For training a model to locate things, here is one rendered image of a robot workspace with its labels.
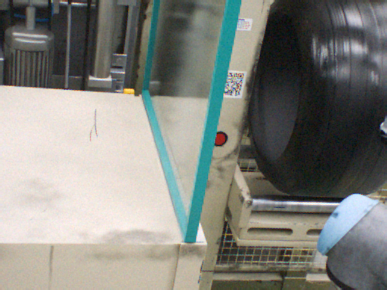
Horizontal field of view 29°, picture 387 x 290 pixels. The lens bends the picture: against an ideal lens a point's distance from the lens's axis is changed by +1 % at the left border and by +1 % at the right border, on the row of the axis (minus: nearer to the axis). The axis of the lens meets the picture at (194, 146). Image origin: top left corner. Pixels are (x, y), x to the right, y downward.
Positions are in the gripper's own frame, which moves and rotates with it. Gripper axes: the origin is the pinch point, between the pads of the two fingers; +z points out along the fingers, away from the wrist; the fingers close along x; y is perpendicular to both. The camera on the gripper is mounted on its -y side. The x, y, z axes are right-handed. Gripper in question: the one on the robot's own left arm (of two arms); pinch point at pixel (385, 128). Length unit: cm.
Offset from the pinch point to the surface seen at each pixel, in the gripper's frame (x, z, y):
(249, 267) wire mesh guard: -1, 73, -83
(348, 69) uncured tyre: 10.3, 5.0, 12.5
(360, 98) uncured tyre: 6.8, 2.6, 6.3
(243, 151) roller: 18, 46, -26
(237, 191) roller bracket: 26.9, 19.8, -27.1
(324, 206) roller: 2.2, 18.1, -29.8
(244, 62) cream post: 30.5, 21.0, 8.1
